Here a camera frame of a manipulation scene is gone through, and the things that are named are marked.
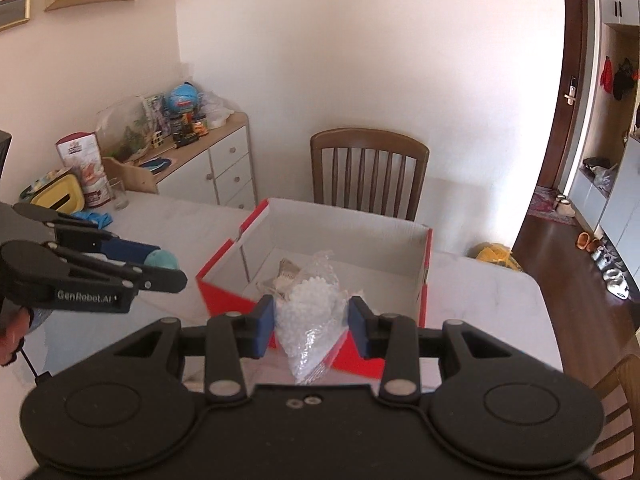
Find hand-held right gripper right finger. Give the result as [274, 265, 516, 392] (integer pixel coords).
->
[347, 295, 518, 407]

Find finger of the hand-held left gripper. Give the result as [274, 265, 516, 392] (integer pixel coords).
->
[42, 240, 189, 295]
[12, 202, 163, 266]

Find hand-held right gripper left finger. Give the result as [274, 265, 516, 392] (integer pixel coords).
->
[107, 294, 277, 407]

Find teal fuzzy ball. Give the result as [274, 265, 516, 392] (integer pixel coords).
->
[145, 249, 180, 272]

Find clear bag of white beads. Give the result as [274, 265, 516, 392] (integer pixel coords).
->
[272, 250, 351, 386]

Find red cardboard box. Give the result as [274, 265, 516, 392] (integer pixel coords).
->
[195, 197, 433, 381]

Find person's left hand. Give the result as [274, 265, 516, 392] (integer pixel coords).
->
[0, 305, 33, 367]

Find blue gloves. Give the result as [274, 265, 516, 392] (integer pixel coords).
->
[70, 210, 115, 231]

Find clear drinking glass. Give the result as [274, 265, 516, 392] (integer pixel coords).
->
[106, 176, 131, 211]

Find beige cloth item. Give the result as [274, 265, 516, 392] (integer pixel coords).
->
[257, 257, 312, 302]

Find yellow tissue box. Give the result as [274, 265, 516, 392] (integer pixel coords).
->
[20, 172, 86, 213]

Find red and white snack bag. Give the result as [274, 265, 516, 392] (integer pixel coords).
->
[55, 131, 113, 208]

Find large clear plastic bag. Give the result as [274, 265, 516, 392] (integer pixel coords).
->
[96, 96, 152, 162]

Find white sideboard with wooden top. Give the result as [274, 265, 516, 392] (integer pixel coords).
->
[102, 112, 258, 211]

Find yellow bag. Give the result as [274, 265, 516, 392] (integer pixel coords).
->
[472, 241, 523, 272]

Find blue globe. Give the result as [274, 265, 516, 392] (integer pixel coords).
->
[165, 81, 203, 116]

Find white plastic bag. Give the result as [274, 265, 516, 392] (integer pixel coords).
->
[202, 91, 236, 129]

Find wooden chair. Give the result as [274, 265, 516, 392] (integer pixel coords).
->
[310, 127, 431, 223]
[590, 352, 640, 480]

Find patterned door rug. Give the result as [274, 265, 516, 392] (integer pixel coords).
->
[527, 187, 577, 227]

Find beige slippers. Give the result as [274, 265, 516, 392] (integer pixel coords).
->
[552, 194, 577, 219]

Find white sneakers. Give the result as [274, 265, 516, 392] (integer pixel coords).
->
[591, 246, 632, 302]

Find brown door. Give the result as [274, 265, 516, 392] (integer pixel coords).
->
[537, 0, 591, 193]

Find white low hallway cabinet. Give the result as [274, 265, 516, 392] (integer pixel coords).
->
[567, 135, 640, 281]

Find black hanging bag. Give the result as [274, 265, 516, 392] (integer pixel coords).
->
[612, 57, 637, 102]

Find white upper cabinet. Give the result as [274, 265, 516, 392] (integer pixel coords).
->
[597, 0, 640, 26]

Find black wrist strap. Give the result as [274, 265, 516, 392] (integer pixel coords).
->
[14, 347, 54, 382]

